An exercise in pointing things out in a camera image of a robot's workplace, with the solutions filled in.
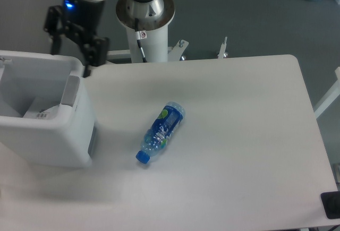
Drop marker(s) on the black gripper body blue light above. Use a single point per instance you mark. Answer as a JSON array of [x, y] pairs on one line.
[[82, 18]]

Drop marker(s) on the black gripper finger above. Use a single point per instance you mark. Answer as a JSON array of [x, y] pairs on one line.
[[95, 53], [53, 17]]

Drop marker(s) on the clear plastic bag with labels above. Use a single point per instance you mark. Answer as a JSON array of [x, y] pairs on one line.
[[42, 109]]

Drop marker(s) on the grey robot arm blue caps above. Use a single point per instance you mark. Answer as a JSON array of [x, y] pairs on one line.
[[146, 23]]

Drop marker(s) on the white open trash can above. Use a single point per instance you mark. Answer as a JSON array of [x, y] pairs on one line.
[[66, 140]]

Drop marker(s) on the blue label plastic bottle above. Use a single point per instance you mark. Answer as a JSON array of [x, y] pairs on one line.
[[158, 135]]

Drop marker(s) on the black device at table corner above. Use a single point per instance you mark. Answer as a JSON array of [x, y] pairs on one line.
[[330, 201]]

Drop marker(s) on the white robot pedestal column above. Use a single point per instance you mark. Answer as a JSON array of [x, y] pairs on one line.
[[154, 39]]

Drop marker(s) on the white pedestal base frame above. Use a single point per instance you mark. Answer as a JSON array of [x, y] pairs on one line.
[[149, 55]]

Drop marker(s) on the white frame at right edge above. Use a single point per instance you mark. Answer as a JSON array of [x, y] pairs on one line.
[[329, 97]]

